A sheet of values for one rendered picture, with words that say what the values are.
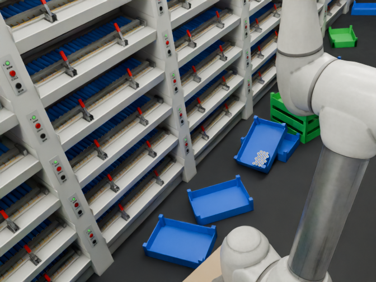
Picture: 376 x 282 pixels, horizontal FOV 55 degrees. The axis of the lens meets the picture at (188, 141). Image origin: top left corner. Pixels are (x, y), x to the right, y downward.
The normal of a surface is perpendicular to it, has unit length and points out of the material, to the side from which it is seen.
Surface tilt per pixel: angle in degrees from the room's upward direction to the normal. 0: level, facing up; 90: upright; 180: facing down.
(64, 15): 16
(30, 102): 90
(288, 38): 83
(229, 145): 0
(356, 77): 24
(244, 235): 6
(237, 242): 8
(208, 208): 0
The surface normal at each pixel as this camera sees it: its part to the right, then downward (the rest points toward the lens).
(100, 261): 0.80, 0.27
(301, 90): -0.84, 0.36
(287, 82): -0.65, 0.58
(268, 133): -0.39, -0.45
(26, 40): 0.80, 0.47
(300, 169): -0.14, -0.79
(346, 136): -0.72, 0.33
